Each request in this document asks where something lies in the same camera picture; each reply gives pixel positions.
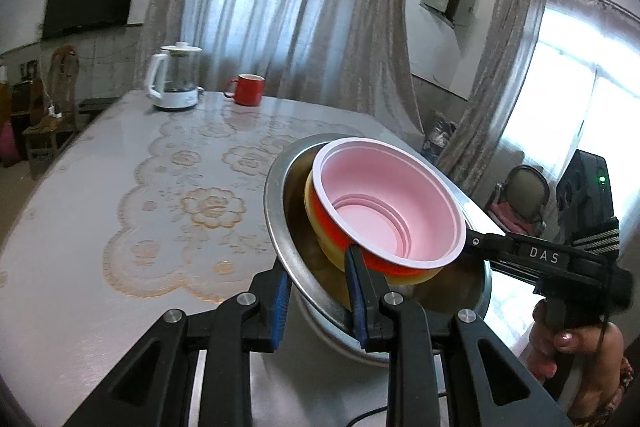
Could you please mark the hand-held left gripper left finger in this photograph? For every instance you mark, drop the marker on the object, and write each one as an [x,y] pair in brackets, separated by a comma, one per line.
[280,307]

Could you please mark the pile of plastic bags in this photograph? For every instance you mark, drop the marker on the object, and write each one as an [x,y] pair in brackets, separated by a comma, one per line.
[440,137]

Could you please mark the person's right hand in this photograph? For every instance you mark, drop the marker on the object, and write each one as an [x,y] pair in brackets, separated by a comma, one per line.
[580,367]

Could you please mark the dark chair with pink cushion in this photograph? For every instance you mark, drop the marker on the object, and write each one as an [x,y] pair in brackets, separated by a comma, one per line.
[525,184]

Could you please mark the bright window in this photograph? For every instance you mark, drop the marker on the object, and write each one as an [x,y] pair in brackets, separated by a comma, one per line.
[590,107]

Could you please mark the lace table mat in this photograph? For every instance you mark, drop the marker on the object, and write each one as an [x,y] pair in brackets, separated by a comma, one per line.
[200,207]

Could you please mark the person's right forearm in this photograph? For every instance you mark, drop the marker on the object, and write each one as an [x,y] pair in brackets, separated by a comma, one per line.
[626,387]

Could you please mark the narrow beige curtain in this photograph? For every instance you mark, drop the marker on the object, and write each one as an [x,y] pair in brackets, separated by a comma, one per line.
[505,82]

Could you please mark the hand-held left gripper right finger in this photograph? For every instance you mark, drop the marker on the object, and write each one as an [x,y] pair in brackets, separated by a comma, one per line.
[356,302]

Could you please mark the dark small cabinet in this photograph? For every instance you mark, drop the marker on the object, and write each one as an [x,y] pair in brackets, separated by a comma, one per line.
[25,102]

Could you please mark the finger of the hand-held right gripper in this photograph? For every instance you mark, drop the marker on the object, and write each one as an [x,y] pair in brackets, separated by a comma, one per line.
[495,249]

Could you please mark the stainless steel bowl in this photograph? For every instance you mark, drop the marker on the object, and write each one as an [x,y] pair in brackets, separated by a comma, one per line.
[290,217]

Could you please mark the red plastic bowl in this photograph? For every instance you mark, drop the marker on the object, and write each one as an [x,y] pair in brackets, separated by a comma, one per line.
[385,197]

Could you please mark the wide beige sheer curtain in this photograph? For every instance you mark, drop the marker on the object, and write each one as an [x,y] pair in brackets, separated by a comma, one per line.
[280,7]

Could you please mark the carved wooden chair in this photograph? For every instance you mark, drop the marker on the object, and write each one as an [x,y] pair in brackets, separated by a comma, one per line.
[65,72]

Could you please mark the white glass electric kettle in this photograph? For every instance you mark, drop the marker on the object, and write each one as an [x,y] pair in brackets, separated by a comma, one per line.
[172,77]

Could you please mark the red mug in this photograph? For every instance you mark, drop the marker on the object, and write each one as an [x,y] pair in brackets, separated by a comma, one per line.
[247,92]

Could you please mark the pink object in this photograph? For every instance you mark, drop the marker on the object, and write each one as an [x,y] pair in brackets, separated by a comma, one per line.
[9,144]

